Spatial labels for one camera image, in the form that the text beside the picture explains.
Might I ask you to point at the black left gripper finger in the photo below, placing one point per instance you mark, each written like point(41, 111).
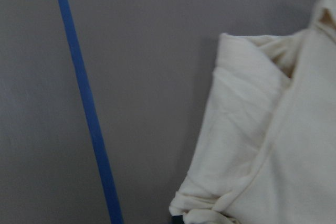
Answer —
point(177, 219)

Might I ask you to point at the beige long-sleeve printed shirt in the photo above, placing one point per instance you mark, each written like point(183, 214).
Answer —
point(266, 149)

